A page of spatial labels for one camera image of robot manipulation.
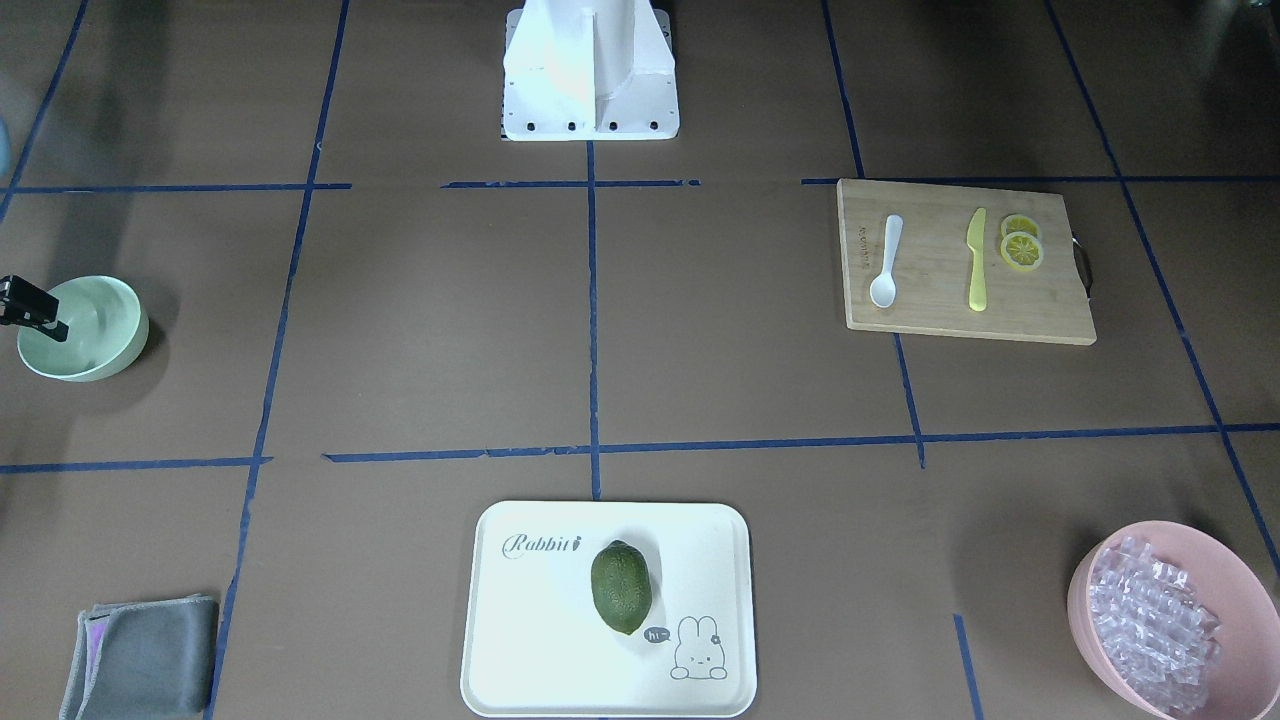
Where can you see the lower lemon slice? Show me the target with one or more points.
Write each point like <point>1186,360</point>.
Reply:
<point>1022,251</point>

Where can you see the green avocado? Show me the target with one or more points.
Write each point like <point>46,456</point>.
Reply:
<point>621,588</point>

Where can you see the bamboo cutting board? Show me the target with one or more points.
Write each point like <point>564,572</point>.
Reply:
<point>932,267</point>

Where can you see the clear ice cubes pile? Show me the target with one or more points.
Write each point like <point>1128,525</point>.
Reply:
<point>1153,627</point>

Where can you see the lemon slice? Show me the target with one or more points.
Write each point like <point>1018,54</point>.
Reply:
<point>1022,251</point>
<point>1020,223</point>

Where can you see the yellow plastic knife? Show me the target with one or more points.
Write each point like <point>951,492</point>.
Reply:
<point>976,242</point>

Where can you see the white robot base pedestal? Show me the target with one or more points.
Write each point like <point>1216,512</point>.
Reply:
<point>577,71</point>

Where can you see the pink bowl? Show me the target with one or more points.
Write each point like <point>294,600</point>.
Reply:
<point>1244,684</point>

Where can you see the grey folded cloth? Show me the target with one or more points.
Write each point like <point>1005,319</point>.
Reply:
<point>142,660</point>

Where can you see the upper lemon slice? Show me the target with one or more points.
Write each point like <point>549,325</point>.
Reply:
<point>1020,223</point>

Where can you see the light green bowl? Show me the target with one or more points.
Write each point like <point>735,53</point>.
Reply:
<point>107,330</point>

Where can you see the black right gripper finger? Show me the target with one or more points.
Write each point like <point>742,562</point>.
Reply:
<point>26,305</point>

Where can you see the white plastic spoon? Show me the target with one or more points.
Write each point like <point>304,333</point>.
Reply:
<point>883,290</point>

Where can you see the cream rabbit tray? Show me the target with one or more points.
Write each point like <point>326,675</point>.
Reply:
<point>535,646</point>

